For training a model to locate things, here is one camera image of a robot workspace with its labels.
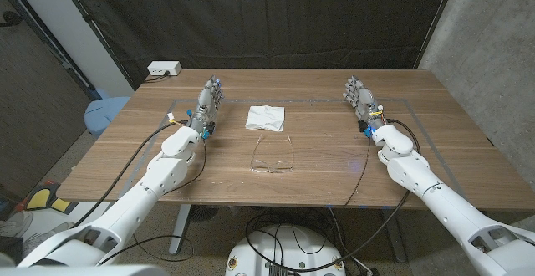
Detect grey sneaker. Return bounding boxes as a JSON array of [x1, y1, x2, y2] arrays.
[[23, 221, 74, 248], [0, 211, 34, 238]]

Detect white table leg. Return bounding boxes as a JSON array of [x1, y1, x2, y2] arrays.
[[168, 203, 193, 255]]

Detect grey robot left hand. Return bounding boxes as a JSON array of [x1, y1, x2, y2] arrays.
[[190, 74, 225, 140]]

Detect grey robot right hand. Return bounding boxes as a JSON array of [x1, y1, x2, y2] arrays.
[[342, 74, 388, 138]]

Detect grey table leg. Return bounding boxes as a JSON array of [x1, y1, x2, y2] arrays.
[[380, 208, 409, 264]]

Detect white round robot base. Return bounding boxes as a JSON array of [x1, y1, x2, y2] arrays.
[[225, 224, 347, 276]]

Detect light blue stool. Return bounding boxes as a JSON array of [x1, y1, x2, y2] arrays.
[[84, 95, 132, 139]]

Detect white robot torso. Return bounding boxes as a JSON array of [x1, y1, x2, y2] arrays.
[[0, 264, 171, 276]]

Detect white power strip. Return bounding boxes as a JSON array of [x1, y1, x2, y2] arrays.
[[146, 60, 183, 77]]

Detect black round vent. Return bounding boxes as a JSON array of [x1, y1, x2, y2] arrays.
[[190, 204, 219, 223]]

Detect dark wall rail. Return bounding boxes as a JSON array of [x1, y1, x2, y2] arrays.
[[0, 0, 97, 100]]

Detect yellow and black floor mat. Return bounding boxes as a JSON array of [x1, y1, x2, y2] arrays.
[[16, 182, 72, 214]]

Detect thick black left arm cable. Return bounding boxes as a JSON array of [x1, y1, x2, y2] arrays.
[[73, 119, 189, 229]]

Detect clear plastic glasses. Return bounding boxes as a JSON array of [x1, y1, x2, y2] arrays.
[[249, 133, 295, 174]]

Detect white tissue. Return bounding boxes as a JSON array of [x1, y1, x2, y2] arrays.
[[244, 105, 286, 133]]

